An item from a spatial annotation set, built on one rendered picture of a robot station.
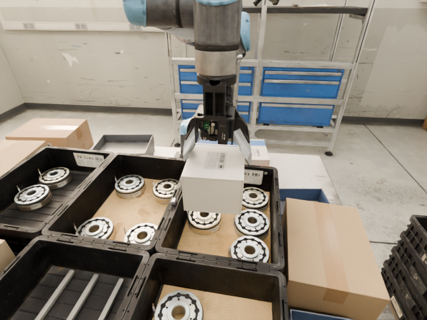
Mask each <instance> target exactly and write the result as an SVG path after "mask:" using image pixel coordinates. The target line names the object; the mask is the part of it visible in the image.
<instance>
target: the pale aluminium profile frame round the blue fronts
mask: <svg viewBox="0 0 427 320"><path fill-rule="evenodd" d="M376 3H377V0H370V1H369V5H368V10H367V14H366V15H365V19H364V21H363V25H362V30H361V33H360V37H359V40H358V44H357V46H356V50H355V54H354V57H353V61H352V63H353V68H352V69H350V71H349V75H348V78H347V79H342V81H341V82H346V85H345V89H344V93H343V96H342V99H332V98H297V97H263V96H259V83H260V79H262V76H261V63H262V51H263V44H264V31H265V24H266V12H267V5H268V0H262V1H261V2H260V3H259V6H262V12H261V18H260V17H259V16H260V13H258V18H257V33H256V41H255V56H254V59H257V66H256V67H254V80H253V88H252V96H245V95H238V101H245V102H252V103H251V111H250V122H249V123H247V126H248V129H249V130H250V135H249V137H250V139H257V140H264V141H265V143H275V144H288V145H311V146H324V147H328V149H327V150H328V152H325V155H327V156H332V155H333V153H331V152H330V151H332V149H333V147H334V143H335V140H336V136H337V133H338V130H339V126H340V123H341V119H342V116H343V113H344V110H345V106H346V103H347V100H348V96H349V93H350V89H351V86H352V83H353V80H354V76H355V73H356V69H357V66H358V63H359V59H360V56H361V53H362V50H363V46H364V43H365V39H366V36H367V33H368V29H369V26H370V22H371V20H372V16H373V13H374V9H375V6H376ZM344 15H345V14H339V19H338V22H337V27H336V30H335V36H334V40H333V43H332V49H331V52H330V57H329V61H334V56H335V53H336V48H337V44H338V40H339V35H340V32H341V27H342V23H343V20H344ZM165 40H166V53H167V60H168V73H169V81H170V94H171V101H172V114H173V127H174V135H175V143H176V144H174V147H180V143H179V139H180V124H181V123H182V122H183V121H185V120H182V121H180V119H181V117H182V114H181V109H177V105H176V98H178V99H195V100H203V94H192V93H175V82H174V77H178V76H179V74H174V73H173V65H172V44H171V36H170V33H168V32H165ZM182 51H183V58H187V47H186V43H182ZM169 59H170V64H169ZM259 61H260V65H259ZM355 64H356V67H355ZM354 68H355V69H354ZM259 102H278V103H310V104H327V105H340V106H339V110H338V113H337V115H332V118H336V120H335V123H334V122H333V120H332V119H331V121H330V127H324V126H289V125H275V124H266V123H263V124H256V123H255V122H256V118H258V113H259V112H257V106H259ZM177 112H179V113H178V114H177ZM258 129H264V130H290V131H316V132H322V134H323V136H324V137H325V139H326V142H322V141H309V140H285V139H272V138H257V137H256V136H255V132H256V131H257V130H258ZM328 132H329V133H332V135H331V137H330V135H329V134H328Z"/></svg>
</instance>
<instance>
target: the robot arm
mask: <svg viewBox="0 0 427 320"><path fill-rule="evenodd" d="M123 9H124V12H125V15H126V18H127V20H128V21H129V22H130V23H131V24H132V25H136V26H143V27H155V28H158V29H160V30H163V31H165V32H168V33H170V34H173V35H174V36H175V37H176V38H177V39H178V40H179V41H181V42H183V43H186V44H188V45H191V46H194V47H195V48H194V54H195V71H196V73H197V83H198V84H200V85H202V86H203V103H202V105H200V104H199V107H198V110H197V111H196V113H195V115H194V116H193V117H192V118H190V119H186V120H185V121H183V122H182V123H181V124H180V156H179V158H183V160H184V161H186V160H187V159H188V156H189V153H190V152H191V151H192V150H193V149H194V146H195V144H196V143H197V142H198V141H200V140H201V139H202V140H209V141H217V140H218V144H220V145H227V142H231V145H232V144H233V142H234V143H237V144H238V146H239V147H240V151H241V152H242V154H243V156H244V158H245V160H246V162H247V163H248V165H249V166H250V165H251V162H252V150H251V145H250V137H249V132H248V126H247V123H246V121H245V120H244V118H242V117H241V116H240V114H239V112H238V110H237V101H238V87H239V78H240V64H241V60H243V59H244V58H245V55H246V51H250V16H249V14H248V13H247V12H243V11H242V9H243V3H242V0H123Z"/></svg>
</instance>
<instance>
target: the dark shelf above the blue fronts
mask: <svg viewBox="0 0 427 320"><path fill-rule="evenodd" d="M367 10H368V8H366V7H357V6H335V7H293V6H267V12H266V13H334V14H354V15H361V16H365V15H366V14H367ZM242 11H243V12H247V13H260V14H261V12H262V6H243V9H242Z"/></svg>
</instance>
